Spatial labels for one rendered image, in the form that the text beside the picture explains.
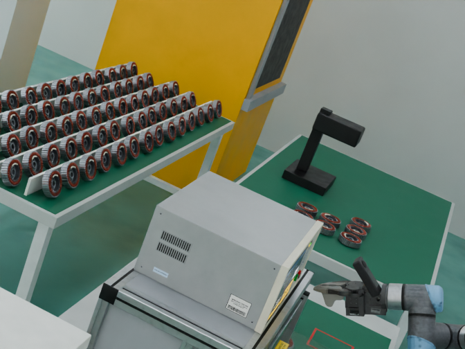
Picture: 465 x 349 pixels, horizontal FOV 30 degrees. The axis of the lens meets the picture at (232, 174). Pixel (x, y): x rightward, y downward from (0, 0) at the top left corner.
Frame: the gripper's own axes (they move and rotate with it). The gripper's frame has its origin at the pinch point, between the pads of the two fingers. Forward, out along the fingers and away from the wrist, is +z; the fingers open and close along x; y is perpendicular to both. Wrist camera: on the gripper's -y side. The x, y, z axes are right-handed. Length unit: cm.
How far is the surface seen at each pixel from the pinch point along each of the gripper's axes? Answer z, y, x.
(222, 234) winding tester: 18.6, -23.2, -27.0
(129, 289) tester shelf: 41, -11, -39
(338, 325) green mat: 10, 44, 77
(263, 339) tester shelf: 8.0, 4.1, -30.5
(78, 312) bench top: 78, 12, -1
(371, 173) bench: 31, 34, 304
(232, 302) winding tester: 16.6, -4.8, -28.5
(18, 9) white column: 258, -82, 281
